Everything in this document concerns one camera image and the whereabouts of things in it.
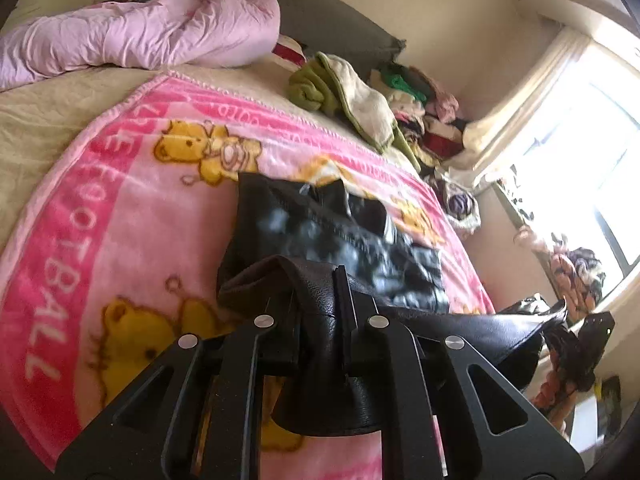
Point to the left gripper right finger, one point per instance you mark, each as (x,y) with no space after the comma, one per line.
(443,411)

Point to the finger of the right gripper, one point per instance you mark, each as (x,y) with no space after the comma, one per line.
(580,353)

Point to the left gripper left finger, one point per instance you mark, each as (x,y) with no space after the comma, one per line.
(196,411)

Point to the black leather jacket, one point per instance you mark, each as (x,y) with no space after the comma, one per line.
(306,254)

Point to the clothes on window sill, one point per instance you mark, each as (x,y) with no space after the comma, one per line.
(577,273)

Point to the pile of folded clothes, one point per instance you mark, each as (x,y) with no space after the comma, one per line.
(427,115)

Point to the pink cartoon bear blanket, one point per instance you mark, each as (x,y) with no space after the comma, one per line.
(116,253)

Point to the cream window curtain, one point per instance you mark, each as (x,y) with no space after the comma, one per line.
(487,139)

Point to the beige bed sheet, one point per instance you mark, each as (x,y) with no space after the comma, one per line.
(39,121)

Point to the green and cream fleece garment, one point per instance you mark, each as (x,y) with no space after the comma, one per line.
(330,84)

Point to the red striped pillow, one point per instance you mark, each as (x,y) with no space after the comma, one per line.
(289,50)

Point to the lilac quilted duvet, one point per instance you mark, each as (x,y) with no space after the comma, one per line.
(149,35)

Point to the dark grey headboard cushion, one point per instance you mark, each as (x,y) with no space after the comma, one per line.
(334,27)

